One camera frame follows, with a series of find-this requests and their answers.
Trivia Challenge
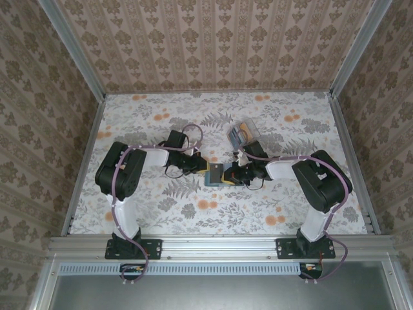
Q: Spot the teal leather card holder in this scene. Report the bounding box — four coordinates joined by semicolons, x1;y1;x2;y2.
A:
204;162;234;189

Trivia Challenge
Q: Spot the blue credit card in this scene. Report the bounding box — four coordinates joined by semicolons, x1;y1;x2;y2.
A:
234;124;249;143

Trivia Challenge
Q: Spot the teal line-pattern credit card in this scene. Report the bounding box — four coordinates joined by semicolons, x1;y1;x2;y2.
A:
228;126;243;145

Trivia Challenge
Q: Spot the clear plastic card box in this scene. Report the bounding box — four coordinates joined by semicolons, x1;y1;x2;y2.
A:
227;119;261;148

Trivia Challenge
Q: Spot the floral patterned table cover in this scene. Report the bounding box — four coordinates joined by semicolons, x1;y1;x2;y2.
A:
69;91;368;236

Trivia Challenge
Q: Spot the grey metal cabinet panel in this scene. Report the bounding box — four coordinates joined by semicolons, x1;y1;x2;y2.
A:
30;260;413;310

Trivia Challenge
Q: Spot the small electronics board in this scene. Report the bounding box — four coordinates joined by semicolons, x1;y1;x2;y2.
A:
119;263;146;281
299;262;324;279

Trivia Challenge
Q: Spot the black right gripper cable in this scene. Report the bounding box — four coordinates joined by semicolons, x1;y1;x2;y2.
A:
244;176;268;192

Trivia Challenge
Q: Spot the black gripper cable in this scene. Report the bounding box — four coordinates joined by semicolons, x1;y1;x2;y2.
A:
244;176;268;192
163;163;188;181

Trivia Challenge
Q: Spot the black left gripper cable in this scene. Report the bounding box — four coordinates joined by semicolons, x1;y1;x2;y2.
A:
163;163;188;181

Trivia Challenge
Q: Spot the aluminium frame rail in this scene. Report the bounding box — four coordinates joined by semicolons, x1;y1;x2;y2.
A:
48;234;395;263

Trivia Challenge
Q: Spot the white slotted cable duct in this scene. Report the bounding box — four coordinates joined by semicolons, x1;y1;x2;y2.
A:
59;261;327;276

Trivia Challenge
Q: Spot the aluminium side rail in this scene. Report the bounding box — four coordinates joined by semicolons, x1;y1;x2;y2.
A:
328;92;382;236
60;94;107;237

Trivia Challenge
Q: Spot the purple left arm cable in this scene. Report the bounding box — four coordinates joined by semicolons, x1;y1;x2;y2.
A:
111;123;205;287

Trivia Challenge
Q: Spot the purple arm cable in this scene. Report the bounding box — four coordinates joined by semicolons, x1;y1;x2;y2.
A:
111;123;205;287
237;145;353;285

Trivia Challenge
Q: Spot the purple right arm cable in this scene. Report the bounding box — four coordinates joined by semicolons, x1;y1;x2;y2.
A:
237;145;353;285

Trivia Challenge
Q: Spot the aluminium frame post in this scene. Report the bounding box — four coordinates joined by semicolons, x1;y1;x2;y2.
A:
41;0;107;101
328;0;394;98

